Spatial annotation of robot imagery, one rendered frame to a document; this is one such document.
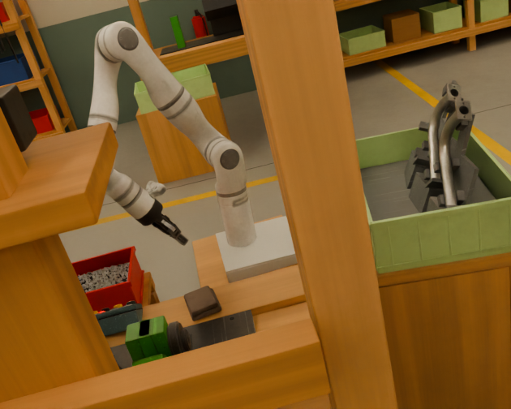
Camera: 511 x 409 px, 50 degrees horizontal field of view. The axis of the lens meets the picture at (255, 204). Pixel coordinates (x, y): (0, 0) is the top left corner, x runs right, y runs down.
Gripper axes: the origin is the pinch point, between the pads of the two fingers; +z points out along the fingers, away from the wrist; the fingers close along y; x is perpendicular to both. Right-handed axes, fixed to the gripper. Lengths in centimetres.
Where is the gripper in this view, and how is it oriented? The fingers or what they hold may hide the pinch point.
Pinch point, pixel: (181, 238)
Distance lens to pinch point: 153.7
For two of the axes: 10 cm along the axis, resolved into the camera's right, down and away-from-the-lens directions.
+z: 6.1, 6.1, 5.1
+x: 5.8, -7.8, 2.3
